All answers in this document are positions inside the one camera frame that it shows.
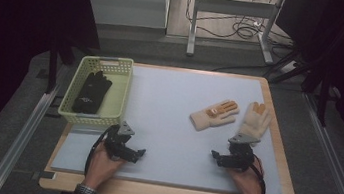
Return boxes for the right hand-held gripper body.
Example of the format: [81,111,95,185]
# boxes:
[217,129,263,175]

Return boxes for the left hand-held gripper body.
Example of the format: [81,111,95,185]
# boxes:
[100,118,140,165]

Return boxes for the green plastic basket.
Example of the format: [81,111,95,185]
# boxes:
[56,50,136,131]

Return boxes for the black glove with emblem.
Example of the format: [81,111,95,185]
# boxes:
[71,67,111,117]

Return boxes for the plain black glove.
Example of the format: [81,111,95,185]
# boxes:
[92,70,115,103]

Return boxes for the person's left hand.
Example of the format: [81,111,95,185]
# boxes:
[82,142,130,194]

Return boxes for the person's right hand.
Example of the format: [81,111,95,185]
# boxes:
[225,154,271,194]

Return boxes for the white foam mat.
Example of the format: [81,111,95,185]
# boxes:
[49,54,298,194]

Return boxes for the beige glove with orange fingertips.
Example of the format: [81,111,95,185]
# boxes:
[237,99,275,142]

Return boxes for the beige glove with brown palm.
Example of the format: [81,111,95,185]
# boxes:
[187,95,242,137]

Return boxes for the black stand leg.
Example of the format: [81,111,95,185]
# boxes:
[42,40,78,98]

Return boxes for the black tripod stand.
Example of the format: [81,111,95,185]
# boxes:
[259,43,336,127]

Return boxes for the white cabinet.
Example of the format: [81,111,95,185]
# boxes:
[78,0,172,34]

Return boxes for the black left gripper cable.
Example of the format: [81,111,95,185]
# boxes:
[83,121,121,180]

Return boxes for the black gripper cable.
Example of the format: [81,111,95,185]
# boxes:
[83,121,121,180]
[246,155,271,194]

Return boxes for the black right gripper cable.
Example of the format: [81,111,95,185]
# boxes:
[246,155,271,194]

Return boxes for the tangled black floor cables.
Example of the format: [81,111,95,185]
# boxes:
[182,0,301,50]

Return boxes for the grey metal desk frame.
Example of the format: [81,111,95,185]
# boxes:
[185,0,289,69]

